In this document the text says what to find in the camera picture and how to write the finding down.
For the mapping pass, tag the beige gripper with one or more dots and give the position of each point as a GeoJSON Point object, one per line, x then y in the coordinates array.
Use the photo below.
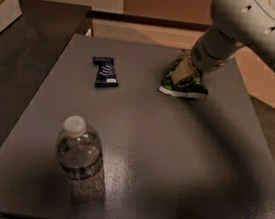
{"type": "Point", "coordinates": [206, 62]}

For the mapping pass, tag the clear plastic water bottle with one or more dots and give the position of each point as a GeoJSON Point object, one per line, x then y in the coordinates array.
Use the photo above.
{"type": "Point", "coordinates": [79, 152]}

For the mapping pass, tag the green jalapeno chip bag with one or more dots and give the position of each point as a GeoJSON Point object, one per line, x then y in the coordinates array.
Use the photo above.
{"type": "Point", "coordinates": [191, 90]}

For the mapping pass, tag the dark blue snack bar wrapper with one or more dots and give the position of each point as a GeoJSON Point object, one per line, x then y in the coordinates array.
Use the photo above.
{"type": "Point", "coordinates": [106, 75]}

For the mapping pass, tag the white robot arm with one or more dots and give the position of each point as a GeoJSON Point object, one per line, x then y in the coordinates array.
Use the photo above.
{"type": "Point", "coordinates": [236, 23]}

